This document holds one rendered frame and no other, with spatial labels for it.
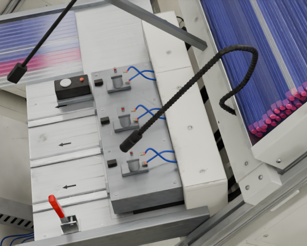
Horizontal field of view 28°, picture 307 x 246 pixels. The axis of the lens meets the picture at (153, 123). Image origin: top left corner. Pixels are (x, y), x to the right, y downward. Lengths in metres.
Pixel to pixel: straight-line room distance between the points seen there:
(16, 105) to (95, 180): 1.75
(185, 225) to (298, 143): 0.28
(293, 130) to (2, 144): 1.04
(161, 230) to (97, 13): 0.65
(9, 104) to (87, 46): 1.47
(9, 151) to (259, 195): 0.94
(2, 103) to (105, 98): 1.66
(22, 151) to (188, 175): 0.83
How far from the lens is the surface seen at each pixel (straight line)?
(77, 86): 1.34
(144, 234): 1.16
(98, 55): 1.47
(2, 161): 1.78
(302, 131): 0.99
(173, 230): 1.17
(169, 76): 1.28
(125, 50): 1.47
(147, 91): 1.28
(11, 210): 1.63
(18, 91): 2.89
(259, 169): 1.06
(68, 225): 1.16
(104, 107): 1.27
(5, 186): 1.73
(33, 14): 1.62
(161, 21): 1.21
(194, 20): 1.35
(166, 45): 1.35
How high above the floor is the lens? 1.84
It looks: 31 degrees down
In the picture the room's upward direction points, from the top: 46 degrees clockwise
